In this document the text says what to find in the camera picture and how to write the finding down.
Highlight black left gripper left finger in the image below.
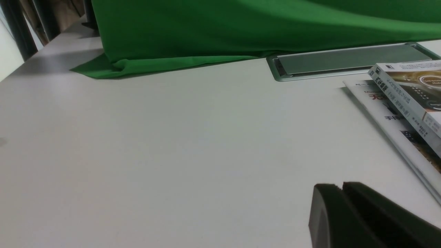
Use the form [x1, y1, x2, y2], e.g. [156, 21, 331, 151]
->
[308, 184, 376, 248]

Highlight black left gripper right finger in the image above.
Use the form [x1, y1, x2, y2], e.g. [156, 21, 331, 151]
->
[343, 182, 441, 248]

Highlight bottom white magazine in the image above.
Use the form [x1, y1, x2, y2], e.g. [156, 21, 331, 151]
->
[343, 80, 441, 204]

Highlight top white book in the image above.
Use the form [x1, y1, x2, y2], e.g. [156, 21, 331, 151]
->
[368, 60, 441, 155]

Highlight green backdrop cloth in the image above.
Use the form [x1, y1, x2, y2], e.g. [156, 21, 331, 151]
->
[71, 0, 441, 80]

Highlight brown cardboard panel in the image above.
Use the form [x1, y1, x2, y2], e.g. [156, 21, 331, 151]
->
[20, 0, 85, 46]

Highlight dark metal stand poles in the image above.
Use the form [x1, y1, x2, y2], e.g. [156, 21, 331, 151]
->
[0, 0, 60, 61]

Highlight grey desk cable hatch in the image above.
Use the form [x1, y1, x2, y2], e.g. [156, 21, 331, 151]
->
[266, 42, 440, 82]

